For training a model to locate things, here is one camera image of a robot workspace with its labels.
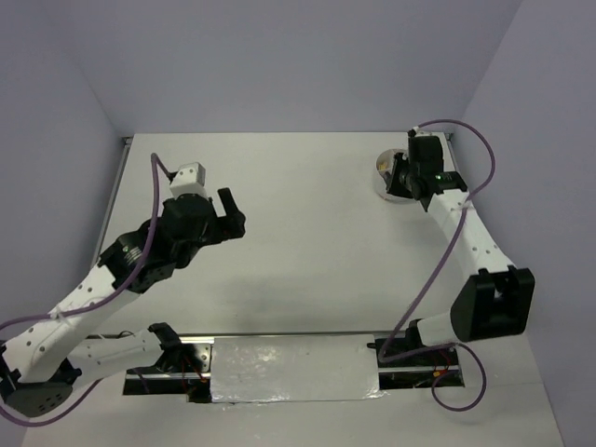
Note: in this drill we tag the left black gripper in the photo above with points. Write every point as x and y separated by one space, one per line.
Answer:
233 224

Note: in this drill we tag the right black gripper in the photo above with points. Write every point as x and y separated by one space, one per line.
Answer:
395 186

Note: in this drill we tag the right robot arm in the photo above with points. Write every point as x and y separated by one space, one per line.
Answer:
496 296

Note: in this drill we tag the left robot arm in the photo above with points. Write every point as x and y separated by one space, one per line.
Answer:
57 354

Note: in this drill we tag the white round divided organizer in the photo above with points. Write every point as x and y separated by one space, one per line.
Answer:
379 177

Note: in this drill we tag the silver foil sheet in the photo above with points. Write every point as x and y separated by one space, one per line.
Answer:
293 369

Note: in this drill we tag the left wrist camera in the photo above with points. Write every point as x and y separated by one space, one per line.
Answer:
189 179

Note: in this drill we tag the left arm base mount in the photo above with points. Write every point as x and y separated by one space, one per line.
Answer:
187 377

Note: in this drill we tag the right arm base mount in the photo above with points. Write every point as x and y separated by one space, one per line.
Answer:
417 371

